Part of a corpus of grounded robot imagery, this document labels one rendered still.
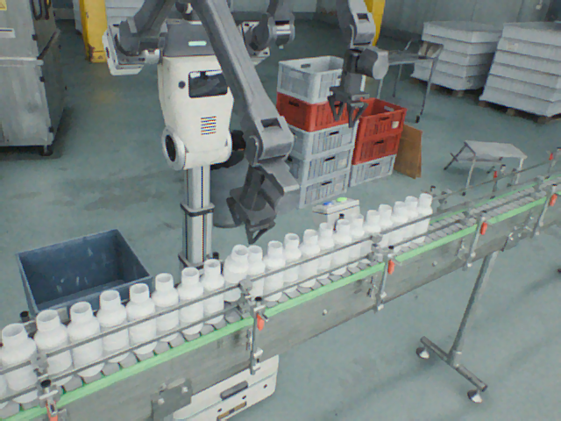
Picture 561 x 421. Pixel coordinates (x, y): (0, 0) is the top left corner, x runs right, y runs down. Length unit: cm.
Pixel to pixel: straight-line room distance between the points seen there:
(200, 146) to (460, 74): 686
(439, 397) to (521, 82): 572
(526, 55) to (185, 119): 642
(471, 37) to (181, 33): 683
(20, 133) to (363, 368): 357
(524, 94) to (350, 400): 594
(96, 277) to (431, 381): 169
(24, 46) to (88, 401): 371
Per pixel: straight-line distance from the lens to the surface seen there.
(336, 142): 378
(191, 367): 118
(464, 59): 815
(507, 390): 272
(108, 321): 102
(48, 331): 100
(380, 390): 245
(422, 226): 157
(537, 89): 751
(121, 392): 113
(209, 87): 155
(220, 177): 320
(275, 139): 84
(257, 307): 108
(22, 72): 456
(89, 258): 168
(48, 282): 169
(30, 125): 469
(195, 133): 157
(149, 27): 130
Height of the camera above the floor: 180
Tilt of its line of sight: 29 degrees down
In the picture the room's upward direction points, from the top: 5 degrees clockwise
